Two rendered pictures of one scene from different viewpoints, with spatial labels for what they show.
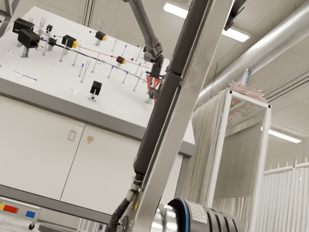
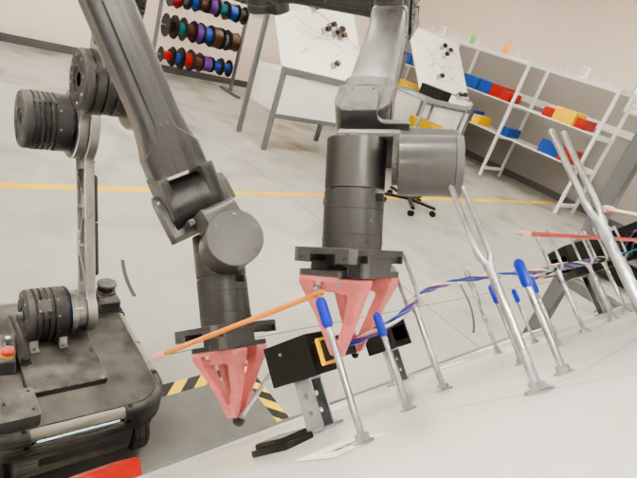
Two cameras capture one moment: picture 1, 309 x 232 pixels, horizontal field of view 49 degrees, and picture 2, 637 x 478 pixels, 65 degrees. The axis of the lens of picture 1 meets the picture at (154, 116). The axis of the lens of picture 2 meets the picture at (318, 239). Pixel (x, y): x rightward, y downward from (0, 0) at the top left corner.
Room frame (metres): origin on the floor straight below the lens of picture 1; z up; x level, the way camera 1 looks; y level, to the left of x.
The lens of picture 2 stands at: (2.13, -0.21, 1.42)
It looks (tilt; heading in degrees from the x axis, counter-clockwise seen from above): 23 degrees down; 147
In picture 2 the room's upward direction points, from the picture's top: 19 degrees clockwise
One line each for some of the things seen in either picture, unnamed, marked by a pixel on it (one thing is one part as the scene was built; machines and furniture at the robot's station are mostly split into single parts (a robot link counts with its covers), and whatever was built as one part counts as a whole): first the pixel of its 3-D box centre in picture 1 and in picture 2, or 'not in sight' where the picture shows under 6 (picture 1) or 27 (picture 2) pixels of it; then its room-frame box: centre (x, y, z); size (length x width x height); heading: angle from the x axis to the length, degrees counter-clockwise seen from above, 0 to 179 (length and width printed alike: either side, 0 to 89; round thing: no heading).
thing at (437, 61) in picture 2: not in sight; (429, 100); (-3.66, 4.62, 0.83); 1.18 x 0.72 x 1.65; 103
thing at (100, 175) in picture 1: (126, 176); not in sight; (1.71, 0.06, 0.60); 0.55 x 0.03 x 0.39; 104
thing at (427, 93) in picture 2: not in sight; (422, 132); (-2.69, 3.87, 0.54); 0.99 x 0.50 x 1.08; 104
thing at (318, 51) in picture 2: not in sight; (309, 72); (-3.10, 2.39, 0.83); 1.18 x 0.72 x 1.65; 102
